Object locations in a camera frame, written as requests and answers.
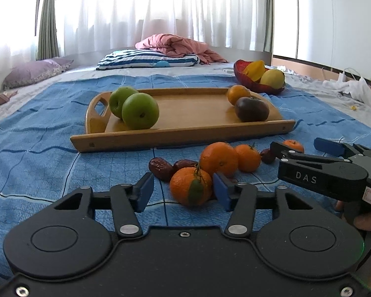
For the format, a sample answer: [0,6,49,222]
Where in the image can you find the small mandarin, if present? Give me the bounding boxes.
[282,140,304,153]

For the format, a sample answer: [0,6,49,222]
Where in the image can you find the red jujube date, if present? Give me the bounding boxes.
[260,148,276,164]
[173,159,198,172]
[149,158,174,182]

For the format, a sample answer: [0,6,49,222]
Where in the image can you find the medium mandarin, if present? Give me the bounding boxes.
[234,144,261,173]

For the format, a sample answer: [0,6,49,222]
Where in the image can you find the large orange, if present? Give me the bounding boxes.
[199,142,238,178]

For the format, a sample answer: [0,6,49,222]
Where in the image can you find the leafy mandarin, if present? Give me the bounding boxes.
[169,167,212,206]

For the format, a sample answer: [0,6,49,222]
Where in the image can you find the grey bed sheet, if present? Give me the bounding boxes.
[0,63,371,127]

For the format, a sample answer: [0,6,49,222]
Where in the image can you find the dark purple round fruit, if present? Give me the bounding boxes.
[234,97,269,122]

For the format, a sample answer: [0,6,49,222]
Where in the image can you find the white crumpled cloth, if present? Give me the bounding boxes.
[322,71,371,108]

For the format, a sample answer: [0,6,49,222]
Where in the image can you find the yellow mango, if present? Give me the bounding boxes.
[260,69,285,89]

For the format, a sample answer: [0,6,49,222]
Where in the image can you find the yellow-orange citrus on tray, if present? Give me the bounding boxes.
[226,84,251,106]

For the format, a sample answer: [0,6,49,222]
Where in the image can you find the front green apple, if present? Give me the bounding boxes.
[122,93,159,129]

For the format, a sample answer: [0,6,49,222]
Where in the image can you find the green apple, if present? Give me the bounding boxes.
[122,93,159,129]
[109,86,138,119]

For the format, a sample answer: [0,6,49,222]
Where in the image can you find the red glass fruit bowl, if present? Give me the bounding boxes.
[233,60,286,95]

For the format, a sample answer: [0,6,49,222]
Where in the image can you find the wooden serving tray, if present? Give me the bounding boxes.
[70,88,296,152]

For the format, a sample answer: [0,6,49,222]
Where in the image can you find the rear green apple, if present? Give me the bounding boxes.
[109,86,138,119]

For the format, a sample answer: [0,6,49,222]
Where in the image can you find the right green drape curtain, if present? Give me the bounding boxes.
[264,0,274,53]

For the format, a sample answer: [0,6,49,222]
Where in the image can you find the green drape curtain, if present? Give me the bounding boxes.
[264,0,274,53]
[35,0,59,60]

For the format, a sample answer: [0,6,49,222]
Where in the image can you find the blue white striped pillow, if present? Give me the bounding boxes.
[96,50,200,71]

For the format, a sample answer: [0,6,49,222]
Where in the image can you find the white sheer curtain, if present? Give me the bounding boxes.
[0,0,265,73]

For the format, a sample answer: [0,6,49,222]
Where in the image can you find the pink crumpled quilt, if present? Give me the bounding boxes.
[135,34,228,64]

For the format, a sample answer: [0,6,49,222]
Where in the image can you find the purple pillow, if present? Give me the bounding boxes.
[2,58,73,90]

